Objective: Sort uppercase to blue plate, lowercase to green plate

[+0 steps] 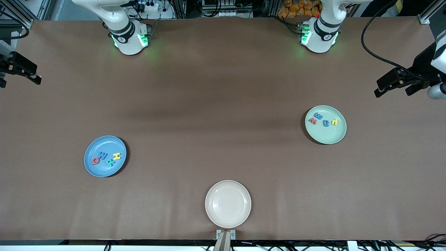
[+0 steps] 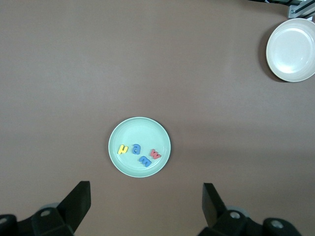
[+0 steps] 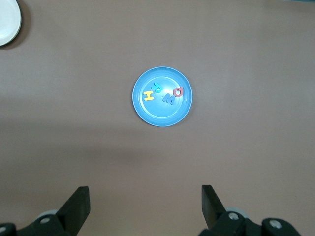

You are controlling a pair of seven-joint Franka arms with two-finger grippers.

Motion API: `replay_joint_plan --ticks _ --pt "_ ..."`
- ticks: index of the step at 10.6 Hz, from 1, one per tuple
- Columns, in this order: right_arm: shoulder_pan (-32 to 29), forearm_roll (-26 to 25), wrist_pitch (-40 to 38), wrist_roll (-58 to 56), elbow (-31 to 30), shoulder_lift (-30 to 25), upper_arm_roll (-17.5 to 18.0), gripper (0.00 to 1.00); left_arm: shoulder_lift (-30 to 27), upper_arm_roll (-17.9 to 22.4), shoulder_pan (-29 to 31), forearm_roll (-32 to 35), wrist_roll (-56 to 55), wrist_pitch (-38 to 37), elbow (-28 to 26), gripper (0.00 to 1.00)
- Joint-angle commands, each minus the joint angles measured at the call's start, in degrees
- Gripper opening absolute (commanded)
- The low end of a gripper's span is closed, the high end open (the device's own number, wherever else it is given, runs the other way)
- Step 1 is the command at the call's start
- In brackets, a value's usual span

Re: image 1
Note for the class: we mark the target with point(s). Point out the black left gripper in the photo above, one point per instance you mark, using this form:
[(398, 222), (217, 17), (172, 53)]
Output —
[(421, 66)]

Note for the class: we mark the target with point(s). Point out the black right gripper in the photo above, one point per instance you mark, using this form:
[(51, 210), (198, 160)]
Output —
[(14, 65)]

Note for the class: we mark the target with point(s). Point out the small yellow foam letter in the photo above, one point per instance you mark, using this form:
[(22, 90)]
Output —
[(333, 122)]

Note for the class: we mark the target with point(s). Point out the blue foam letter m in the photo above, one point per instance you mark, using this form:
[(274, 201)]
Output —
[(317, 115)]

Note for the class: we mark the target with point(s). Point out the green plate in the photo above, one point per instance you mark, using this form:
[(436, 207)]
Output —
[(325, 136)]

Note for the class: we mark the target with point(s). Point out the red foam letter Q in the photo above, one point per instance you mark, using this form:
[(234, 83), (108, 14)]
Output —
[(95, 160)]

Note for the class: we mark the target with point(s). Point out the blue foam capital M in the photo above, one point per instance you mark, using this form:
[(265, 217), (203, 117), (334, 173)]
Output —
[(103, 155)]

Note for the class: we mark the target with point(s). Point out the teal foam letter R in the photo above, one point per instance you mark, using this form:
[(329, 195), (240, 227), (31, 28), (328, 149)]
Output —
[(110, 162)]

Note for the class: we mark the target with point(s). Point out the yellow foam letter H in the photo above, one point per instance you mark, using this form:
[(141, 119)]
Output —
[(116, 156)]

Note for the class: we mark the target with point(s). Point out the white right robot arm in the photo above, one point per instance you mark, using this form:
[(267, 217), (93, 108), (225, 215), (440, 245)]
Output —
[(127, 42)]

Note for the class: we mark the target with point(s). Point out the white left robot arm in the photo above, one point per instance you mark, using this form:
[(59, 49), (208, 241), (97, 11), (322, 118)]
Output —
[(318, 38)]

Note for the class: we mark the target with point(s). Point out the blue plate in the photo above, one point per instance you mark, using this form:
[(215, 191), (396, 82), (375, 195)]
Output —
[(104, 170)]

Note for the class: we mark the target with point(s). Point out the beige plate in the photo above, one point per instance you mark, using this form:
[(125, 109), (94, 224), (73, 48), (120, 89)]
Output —
[(228, 204)]

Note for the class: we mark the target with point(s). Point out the bag of orange objects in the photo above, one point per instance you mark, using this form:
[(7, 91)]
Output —
[(296, 8)]

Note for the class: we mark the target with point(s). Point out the white power strip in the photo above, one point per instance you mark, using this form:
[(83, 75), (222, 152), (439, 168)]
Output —
[(150, 5)]

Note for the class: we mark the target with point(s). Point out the aluminium frame profile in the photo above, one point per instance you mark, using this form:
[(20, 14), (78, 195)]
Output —
[(28, 23), (423, 20)]

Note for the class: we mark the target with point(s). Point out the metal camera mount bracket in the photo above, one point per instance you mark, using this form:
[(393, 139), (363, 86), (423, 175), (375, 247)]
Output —
[(225, 240)]

